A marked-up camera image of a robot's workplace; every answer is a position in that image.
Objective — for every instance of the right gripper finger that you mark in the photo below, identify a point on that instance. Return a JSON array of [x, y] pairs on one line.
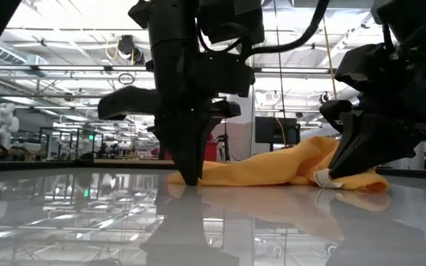
[[337, 111], [372, 140]]

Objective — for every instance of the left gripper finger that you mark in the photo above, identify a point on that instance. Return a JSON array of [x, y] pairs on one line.
[[189, 147]]

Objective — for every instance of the orange microfiber towel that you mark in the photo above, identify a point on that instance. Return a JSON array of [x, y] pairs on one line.
[[272, 170]]

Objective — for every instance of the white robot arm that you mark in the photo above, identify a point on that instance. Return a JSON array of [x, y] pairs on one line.
[[4, 122]]

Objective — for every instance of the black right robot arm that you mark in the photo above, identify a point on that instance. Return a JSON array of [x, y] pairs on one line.
[[416, 22]]

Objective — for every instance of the black monitor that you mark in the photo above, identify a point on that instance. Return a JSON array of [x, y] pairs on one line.
[[276, 129]]

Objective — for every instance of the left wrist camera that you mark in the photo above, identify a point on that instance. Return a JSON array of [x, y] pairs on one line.
[[224, 75]]

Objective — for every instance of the black table frame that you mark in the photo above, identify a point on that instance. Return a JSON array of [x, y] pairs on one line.
[[87, 165]]

